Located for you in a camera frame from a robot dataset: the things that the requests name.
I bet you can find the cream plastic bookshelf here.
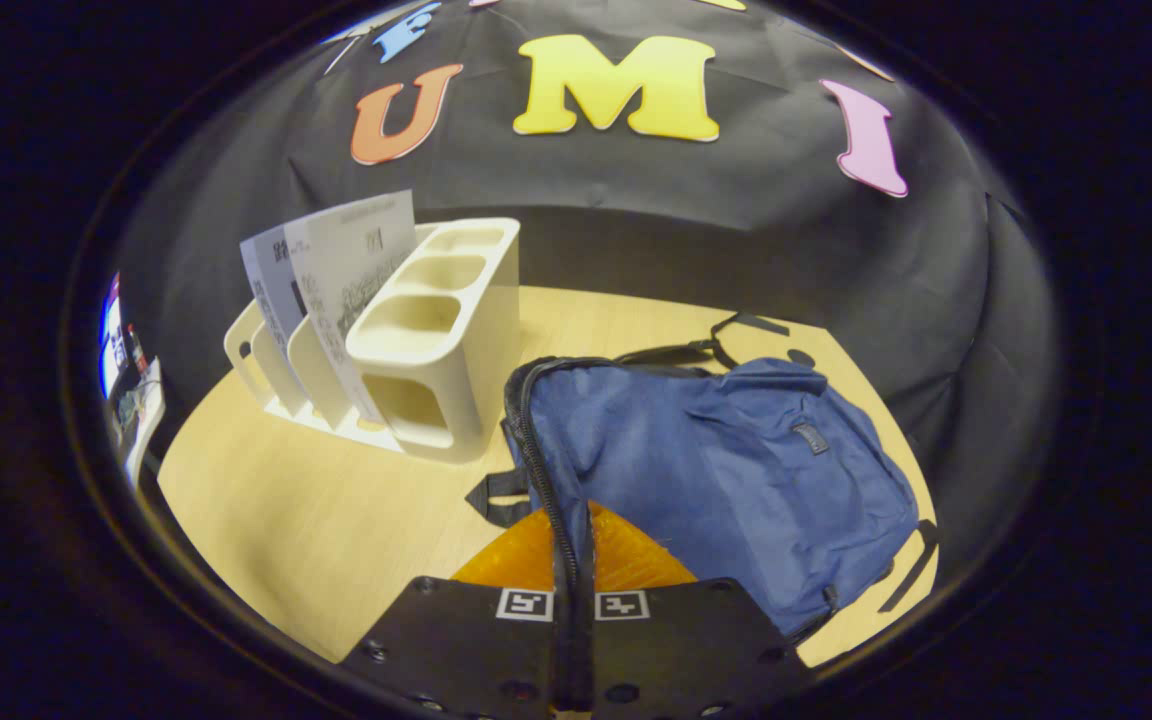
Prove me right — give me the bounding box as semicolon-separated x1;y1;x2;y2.
224;217;522;465

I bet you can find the blue schoolbag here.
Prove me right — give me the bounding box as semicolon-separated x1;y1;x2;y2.
466;312;940;641

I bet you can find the computer monitor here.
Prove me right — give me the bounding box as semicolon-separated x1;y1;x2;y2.
99;272;137;401

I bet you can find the white cover book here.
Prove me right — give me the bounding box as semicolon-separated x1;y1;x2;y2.
283;190;417;426

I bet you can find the white desk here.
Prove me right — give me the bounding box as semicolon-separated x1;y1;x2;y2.
121;358;167;486

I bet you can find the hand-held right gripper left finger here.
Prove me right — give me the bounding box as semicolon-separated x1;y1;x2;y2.
339;505;575;720

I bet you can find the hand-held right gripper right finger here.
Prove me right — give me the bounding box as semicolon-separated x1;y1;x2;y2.
574;500;817;720

